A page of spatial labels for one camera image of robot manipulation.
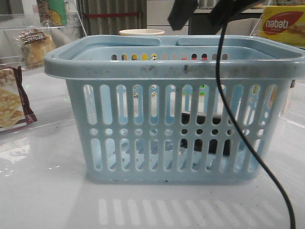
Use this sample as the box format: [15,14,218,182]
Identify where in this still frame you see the yellow nabati wafer box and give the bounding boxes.
[257,5,305,48]

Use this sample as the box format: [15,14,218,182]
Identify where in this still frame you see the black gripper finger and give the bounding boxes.
[208,0,263,28]
[167,0,198,31]

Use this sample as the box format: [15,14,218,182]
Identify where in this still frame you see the black tissue pack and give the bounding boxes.
[180,112,233,158]

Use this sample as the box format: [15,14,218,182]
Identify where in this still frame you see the white cabinet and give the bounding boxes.
[146,0,189,35]

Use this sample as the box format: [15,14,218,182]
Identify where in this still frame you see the black cable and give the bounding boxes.
[215,20,297,229]

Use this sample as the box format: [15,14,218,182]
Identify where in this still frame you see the light blue plastic basket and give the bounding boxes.
[44,35,305,183]

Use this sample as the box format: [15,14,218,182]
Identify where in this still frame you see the brown cracker package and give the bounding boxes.
[0,67,37,132]

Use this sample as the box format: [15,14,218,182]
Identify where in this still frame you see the clear acrylic right shelf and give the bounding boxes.
[251,0,305,125]

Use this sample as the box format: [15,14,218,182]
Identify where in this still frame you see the clear acrylic shelf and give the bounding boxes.
[251,0,305,125]
[0,0,84,135]

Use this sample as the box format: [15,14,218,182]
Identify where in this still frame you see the grey chair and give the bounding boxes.
[225,18,261,36]

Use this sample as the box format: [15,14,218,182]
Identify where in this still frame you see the packaged bread clear wrapper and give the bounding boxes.
[18,28,56,69]

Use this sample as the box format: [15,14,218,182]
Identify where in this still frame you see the green yellow cartoon package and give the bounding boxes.
[36,0,67,26]

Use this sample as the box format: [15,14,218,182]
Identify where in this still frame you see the clear acrylic left shelf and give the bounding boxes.
[0,0,84,135]

